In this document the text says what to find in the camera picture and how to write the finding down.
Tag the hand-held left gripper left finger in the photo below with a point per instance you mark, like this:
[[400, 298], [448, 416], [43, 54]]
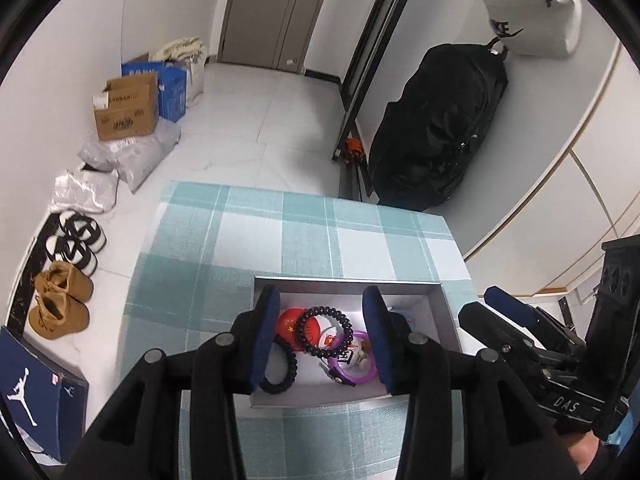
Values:
[[265, 330]]

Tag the red round badge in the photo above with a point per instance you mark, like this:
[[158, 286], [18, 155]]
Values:
[[290, 324]]

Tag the teal checkered tablecloth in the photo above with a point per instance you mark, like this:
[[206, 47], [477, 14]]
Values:
[[210, 240]]

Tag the tan suede boot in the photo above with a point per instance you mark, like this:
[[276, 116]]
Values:
[[67, 280], [57, 317]]

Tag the black and white slipper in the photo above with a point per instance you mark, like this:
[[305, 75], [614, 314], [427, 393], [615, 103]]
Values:
[[80, 225], [75, 252]]

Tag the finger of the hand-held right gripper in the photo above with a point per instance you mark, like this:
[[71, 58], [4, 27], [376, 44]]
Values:
[[480, 317], [505, 302]]

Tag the large grey plastic bag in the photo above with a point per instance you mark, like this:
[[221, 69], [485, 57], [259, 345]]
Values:
[[147, 152]]

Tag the black travel bag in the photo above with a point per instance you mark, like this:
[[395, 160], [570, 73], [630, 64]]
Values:
[[440, 125]]

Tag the white wardrobe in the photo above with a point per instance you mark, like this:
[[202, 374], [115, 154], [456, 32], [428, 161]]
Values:
[[565, 200]]

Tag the blue cardboard box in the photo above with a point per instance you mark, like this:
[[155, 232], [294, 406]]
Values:
[[172, 95]]

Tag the grey door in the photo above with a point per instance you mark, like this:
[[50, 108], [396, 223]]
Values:
[[270, 10]]

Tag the brown cardboard box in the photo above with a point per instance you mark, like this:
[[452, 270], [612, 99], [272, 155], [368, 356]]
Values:
[[127, 110]]

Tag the small orange object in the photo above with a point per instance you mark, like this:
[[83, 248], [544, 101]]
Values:
[[352, 149]]

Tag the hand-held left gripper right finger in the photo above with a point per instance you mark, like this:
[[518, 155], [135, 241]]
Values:
[[375, 330]]

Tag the grey cardboard box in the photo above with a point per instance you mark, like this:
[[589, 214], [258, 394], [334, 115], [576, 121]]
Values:
[[310, 395]]

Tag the navy shoe box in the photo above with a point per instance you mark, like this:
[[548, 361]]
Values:
[[30, 390]]

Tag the white hanging bag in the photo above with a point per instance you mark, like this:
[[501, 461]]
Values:
[[525, 10]]

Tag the person's right hand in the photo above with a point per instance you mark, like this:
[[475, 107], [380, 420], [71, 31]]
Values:
[[585, 449]]

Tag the small grey plastic bag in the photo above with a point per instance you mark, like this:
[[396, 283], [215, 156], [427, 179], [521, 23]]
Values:
[[100, 155]]

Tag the white tote bag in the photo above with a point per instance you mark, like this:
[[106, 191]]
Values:
[[187, 57]]

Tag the crumpled silver plastic bag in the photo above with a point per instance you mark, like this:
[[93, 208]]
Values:
[[82, 190]]

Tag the white round badge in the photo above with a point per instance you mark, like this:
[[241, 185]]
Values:
[[345, 355]]

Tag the black metal rack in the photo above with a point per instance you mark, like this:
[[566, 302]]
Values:
[[367, 60]]

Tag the purple bangle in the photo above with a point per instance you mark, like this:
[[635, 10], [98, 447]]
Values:
[[350, 377]]

